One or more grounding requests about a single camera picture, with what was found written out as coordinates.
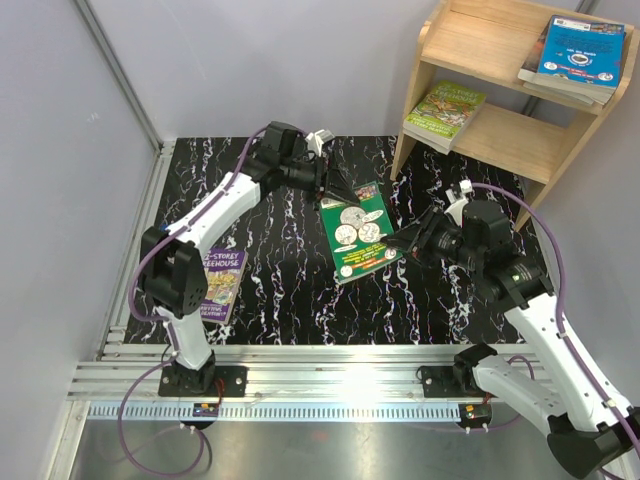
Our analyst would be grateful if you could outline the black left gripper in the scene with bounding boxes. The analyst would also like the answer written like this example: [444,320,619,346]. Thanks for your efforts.
[279,151,358,213]

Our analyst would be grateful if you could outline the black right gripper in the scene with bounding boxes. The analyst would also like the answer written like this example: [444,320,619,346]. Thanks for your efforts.
[381,205,484,272]

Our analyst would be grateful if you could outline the green paperback book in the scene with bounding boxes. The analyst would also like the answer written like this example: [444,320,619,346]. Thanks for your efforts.
[320,182,400,284]

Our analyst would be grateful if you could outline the blue 26-storey treehouse book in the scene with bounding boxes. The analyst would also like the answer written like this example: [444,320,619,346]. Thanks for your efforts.
[403,124,457,155]

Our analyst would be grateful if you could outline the green storey treehouse book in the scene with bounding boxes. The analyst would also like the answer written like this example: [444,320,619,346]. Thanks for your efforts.
[403,80,487,140]

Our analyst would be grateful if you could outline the purple 52-storey treehouse book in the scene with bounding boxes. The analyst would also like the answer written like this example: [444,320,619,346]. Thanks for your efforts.
[200,248,247,325]

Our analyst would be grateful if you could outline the dark tale of two cities book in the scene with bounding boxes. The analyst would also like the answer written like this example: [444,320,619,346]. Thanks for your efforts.
[517,22,608,106]

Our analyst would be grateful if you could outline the blue paperback book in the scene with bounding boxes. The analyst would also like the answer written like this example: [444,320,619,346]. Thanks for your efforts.
[533,15,626,105]

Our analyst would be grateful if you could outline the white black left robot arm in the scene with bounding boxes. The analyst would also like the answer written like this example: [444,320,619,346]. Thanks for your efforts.
[128,121,359,397]

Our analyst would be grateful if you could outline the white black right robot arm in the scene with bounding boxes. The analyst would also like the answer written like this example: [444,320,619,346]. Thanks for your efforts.
[382,200,639,479]

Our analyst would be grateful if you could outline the wooden bookshelf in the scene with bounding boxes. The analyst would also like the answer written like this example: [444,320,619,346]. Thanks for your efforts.
[387,1,639,225]

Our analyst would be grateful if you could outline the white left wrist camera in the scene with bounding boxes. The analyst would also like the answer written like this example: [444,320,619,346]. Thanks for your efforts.
[305,129,335,157]

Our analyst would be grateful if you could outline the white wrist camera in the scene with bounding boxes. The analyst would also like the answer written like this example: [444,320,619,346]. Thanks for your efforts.
[305,129,335,157]
[445,179,473,226]

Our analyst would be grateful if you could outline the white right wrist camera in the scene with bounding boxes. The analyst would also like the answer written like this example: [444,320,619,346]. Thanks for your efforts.
[445,179,473,226]

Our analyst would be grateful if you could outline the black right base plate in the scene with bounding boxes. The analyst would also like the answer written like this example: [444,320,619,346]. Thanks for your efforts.
[415,365,486,399]

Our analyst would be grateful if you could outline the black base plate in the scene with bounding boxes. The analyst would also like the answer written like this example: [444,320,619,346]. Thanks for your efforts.
[415,365,486,399]
[158,365,249,398]

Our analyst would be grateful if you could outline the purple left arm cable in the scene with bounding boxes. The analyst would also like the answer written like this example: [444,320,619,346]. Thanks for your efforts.
[115,124,311,474]

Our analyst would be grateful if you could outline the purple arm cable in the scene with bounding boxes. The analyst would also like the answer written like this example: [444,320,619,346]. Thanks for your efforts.
[115,124,311,474]
[469,182,640,480]

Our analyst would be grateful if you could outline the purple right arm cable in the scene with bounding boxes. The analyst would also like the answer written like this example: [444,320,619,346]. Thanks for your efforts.
[469,182,640,480]

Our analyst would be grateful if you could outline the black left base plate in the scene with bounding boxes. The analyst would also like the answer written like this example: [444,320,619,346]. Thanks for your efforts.
[158,365,249,398]

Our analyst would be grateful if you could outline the aluminium mounting rail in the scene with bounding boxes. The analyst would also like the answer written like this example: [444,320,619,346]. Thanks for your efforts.
[67,344,609,402]

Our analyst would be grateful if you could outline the slotted cable duct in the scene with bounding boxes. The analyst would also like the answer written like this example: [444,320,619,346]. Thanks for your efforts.
[87,402,493,422]

